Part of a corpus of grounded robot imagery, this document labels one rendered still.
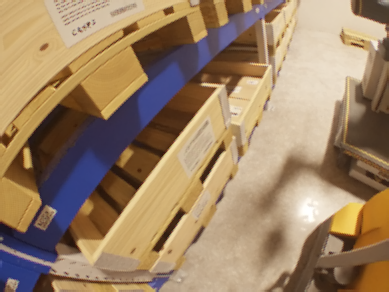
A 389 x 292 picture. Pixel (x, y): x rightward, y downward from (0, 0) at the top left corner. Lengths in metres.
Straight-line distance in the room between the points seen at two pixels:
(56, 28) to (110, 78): 0.16
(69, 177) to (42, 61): 0.27
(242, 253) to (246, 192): 0.50
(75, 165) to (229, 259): 1.17
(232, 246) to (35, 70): 1.37
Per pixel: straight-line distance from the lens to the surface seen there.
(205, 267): 1.37
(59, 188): 0.46
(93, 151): 0.45
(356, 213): 1.20
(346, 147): 1.43
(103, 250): 0.54
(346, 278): 1.05
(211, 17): 0.75
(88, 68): 0.36
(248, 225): 1.37
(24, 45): 0.35
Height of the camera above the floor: 1.34
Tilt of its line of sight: 48 degrees down
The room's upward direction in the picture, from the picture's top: 24 degrees counter-clockwise
